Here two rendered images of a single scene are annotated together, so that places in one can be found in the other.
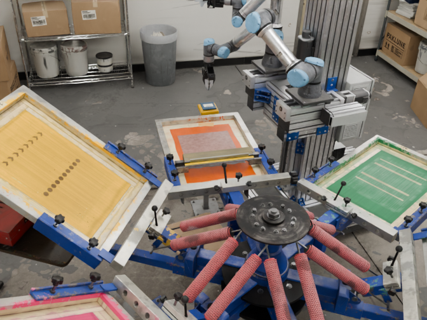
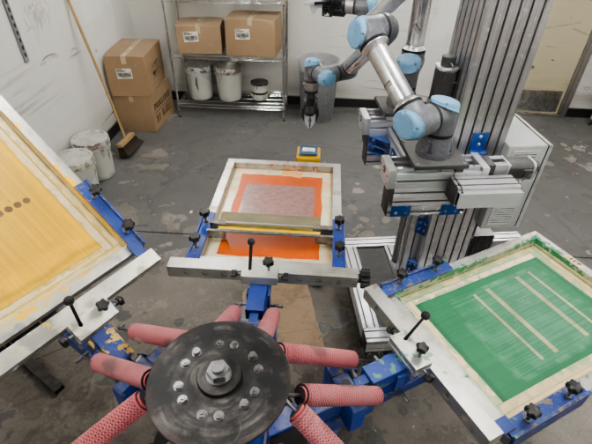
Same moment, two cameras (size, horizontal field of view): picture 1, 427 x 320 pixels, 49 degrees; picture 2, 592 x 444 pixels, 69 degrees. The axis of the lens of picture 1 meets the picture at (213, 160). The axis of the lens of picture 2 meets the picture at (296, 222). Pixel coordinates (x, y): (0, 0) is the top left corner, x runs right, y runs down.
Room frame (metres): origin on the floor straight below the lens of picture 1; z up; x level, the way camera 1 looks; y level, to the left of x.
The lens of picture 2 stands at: (1.00, -0.55, 2.12)
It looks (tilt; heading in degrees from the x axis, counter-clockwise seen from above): 38 degrees down; 18
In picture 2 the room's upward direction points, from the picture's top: 1 degrees clockwise
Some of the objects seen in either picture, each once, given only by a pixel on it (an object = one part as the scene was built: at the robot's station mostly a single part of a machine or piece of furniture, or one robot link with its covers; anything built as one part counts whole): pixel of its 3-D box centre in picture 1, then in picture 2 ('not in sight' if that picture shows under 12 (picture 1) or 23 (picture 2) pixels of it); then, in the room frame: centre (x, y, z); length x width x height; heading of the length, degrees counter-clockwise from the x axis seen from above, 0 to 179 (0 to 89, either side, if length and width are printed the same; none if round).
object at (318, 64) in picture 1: (312, 68); (440, 114); (2.68, -0.59, 1.42); 0.13 x 0.12 x 0.14; 140
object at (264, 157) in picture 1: (265, 164); (337, 247); (2.29, -0.31, 0.98); 0.30 x 0.05 x 0.07; 15
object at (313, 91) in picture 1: (310, 86); (436, 141); (2.68, -0.59, 1.31); 0.15 x 0.15 x 0.10
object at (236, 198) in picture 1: (235, 198); (257, 295); (1.90, -0.12, 1.02); 0.17 x 0.06 x 0.05; 15
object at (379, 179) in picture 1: (375, 179); (499, 312); (2.07, -0.89, 1.05); 1.08 x 0.61 x 0.23; 135
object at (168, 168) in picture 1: (172, 175); (202, 239); (2.14, 0.23, 0.98); 0.30 x 0.05 x 0.07; 15
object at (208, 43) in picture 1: (209, 47); (312, 70); (3.04, 0.05, 1.40); 0.09 x 0.08 x 0.11; 50
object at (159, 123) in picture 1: (210, 148); (276, 208); (2.45, 0.02, 0.97); 0.79 x 0.58 x 0.04; 15
